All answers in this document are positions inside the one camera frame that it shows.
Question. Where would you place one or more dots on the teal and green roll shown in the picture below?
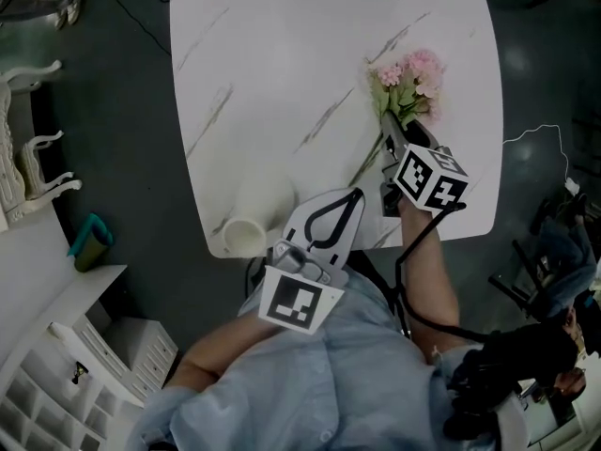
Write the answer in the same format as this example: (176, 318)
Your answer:
(94, 233)

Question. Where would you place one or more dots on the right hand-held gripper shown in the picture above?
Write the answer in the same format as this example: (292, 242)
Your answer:
(432, 176)

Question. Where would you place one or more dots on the white drawer cabinet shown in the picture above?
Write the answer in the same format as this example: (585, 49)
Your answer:
(141, 346)

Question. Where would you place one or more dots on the white marble table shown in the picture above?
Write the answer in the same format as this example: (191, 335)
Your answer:
(282, 64)

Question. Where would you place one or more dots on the person's left forearm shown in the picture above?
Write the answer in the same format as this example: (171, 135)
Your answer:
(211, 360)

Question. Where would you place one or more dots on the white ornate carved furniture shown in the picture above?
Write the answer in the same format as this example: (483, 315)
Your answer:
(9, 181)

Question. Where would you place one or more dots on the light blue shirt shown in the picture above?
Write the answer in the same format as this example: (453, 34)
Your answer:
(305, 383)

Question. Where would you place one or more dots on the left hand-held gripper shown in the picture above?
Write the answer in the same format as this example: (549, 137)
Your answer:
(291, 299)

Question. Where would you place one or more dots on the pink artificial flowers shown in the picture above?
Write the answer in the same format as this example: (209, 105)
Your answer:
(404, 92)

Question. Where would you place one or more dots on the white ceramic vase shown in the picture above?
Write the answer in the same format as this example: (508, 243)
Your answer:
(267, 200)

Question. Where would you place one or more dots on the black metal chair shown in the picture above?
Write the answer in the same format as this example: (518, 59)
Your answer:
(516, 294)

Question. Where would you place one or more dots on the person's right forearm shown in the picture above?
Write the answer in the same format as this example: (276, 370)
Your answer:
(432, 275)

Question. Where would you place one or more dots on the small dark figurine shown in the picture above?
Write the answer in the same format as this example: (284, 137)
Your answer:
(80, 373)

